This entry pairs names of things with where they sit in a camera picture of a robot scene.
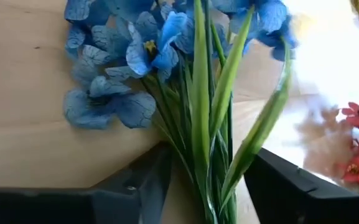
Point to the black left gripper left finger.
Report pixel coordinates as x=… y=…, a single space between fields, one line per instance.
x=73 y=205

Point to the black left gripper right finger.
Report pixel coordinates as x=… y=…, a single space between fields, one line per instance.
x=291 y=199

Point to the blue artificial flower bunch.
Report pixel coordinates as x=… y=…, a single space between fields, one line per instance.
x=149 y=53

